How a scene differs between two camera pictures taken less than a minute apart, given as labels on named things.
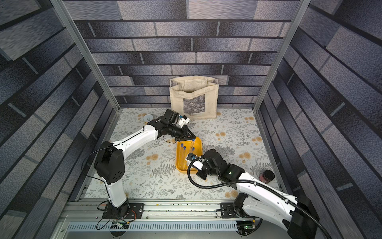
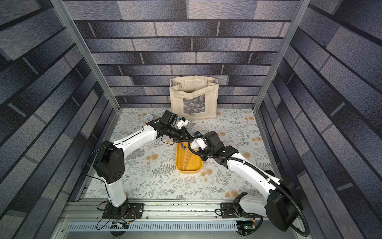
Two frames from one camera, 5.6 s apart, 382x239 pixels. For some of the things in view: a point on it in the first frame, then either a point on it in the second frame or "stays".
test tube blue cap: (181, 153) stays
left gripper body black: (180, 133) stays
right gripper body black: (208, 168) → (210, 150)
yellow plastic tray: (183, 149) stays
